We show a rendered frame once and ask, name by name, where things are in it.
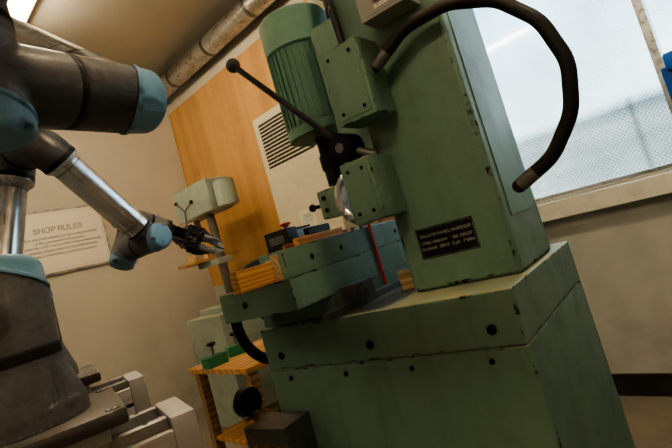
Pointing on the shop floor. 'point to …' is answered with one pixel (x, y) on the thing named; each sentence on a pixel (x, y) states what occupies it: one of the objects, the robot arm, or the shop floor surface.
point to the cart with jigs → (223, 362)
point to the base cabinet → (471, 394)
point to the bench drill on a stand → (190, 198)
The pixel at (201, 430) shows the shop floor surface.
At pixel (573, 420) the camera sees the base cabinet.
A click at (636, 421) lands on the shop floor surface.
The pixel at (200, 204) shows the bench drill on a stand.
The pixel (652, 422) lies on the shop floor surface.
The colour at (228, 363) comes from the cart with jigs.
